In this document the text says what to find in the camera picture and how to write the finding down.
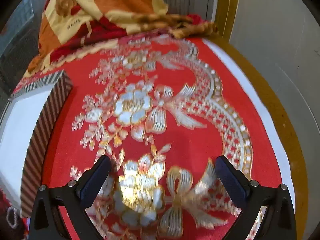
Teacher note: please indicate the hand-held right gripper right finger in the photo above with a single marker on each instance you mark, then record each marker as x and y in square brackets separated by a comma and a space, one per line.
[231, 182]

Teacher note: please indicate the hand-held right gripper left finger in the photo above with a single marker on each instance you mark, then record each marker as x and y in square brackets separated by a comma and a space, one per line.
[93, 180]

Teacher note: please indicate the striped storage box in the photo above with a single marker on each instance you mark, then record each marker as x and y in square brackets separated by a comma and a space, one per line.
[20, 120]

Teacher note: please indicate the red floral embroidered bedspread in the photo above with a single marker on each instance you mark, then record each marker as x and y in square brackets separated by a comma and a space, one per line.
[200, 80]

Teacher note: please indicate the orange and cream patterned quilt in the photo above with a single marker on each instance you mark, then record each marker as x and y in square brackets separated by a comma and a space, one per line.
[100, 5]

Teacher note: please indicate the yellow wooden bed frame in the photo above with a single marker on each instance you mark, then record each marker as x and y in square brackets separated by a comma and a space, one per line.
[275, 100]

